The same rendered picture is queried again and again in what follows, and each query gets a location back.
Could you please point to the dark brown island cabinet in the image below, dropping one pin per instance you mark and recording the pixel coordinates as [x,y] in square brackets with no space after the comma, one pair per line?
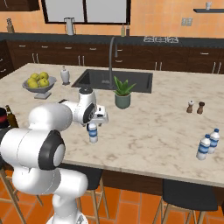
[131,180]

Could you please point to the black seat wooden stool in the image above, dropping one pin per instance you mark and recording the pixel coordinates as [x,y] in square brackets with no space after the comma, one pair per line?
[93,176]
[10,189]
[189,195]

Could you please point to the white cup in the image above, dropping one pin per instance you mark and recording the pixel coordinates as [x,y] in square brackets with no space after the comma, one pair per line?
[208,5]

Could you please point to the yellow-green apple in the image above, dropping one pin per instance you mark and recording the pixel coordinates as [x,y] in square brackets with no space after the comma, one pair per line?
[43,75]
[44,83]
[35,76]
[33,85]
[31,80]

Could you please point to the dark wall shelf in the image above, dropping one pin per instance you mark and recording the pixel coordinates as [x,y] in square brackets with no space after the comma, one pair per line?
[208,10]

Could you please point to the white soap dispenser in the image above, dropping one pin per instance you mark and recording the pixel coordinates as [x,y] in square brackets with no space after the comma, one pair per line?
[65,76]

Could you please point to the brown glass bottle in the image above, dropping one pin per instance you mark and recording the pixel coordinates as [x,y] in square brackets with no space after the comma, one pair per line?
[12,118]

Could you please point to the dark brown wall cupboard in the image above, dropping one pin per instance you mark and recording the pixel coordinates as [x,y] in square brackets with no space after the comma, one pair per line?
[19,5]

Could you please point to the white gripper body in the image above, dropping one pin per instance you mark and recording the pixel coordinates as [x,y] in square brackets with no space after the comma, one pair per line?
[101,115]

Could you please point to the brown pepper shaker dark cap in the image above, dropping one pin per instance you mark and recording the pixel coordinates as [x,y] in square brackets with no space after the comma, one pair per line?
[200,108]

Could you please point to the pale oil bottle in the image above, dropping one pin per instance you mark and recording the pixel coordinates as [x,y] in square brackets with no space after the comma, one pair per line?
[122,31]

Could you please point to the brown salt shaker white cap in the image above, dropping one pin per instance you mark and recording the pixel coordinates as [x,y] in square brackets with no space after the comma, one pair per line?
[190,107]

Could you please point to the wooden knife block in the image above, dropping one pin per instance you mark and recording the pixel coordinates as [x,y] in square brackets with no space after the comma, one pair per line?
[10,26]

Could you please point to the plastic water bottle blue label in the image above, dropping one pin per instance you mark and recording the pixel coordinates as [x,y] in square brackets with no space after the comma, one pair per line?
[203,148]
[93,133]
[215,141]

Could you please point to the black sink basin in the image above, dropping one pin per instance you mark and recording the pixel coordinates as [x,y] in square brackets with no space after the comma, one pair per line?
[128,80]

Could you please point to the grey fruit bowl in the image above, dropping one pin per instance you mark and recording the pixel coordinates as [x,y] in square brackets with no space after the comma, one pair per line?
[40,90]

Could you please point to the dark sauce bottle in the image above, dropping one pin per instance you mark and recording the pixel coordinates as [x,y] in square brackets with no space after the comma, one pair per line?
[127,30]

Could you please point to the black framed window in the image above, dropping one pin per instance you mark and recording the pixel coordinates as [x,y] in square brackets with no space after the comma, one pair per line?
[85,11]

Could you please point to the black glass bottle red band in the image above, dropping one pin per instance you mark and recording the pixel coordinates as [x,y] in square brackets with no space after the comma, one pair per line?
[2,118]

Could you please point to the dark brown cupboard run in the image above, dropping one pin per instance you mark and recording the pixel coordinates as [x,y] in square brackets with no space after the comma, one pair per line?
[137,57]

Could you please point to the silver kettle jug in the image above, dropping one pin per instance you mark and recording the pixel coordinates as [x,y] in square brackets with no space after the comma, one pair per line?
[69,26]

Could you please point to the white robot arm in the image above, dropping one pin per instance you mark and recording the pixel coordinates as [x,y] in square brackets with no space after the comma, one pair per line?
[32,145]

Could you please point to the grey wall socket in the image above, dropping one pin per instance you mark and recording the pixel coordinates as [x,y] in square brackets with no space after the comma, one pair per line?
[187,22]

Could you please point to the dark grey curved tap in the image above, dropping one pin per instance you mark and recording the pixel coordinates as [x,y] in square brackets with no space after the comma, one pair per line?
[110,58]

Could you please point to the green plant in grey pot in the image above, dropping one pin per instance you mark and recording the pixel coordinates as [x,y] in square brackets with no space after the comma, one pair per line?
[122,99]

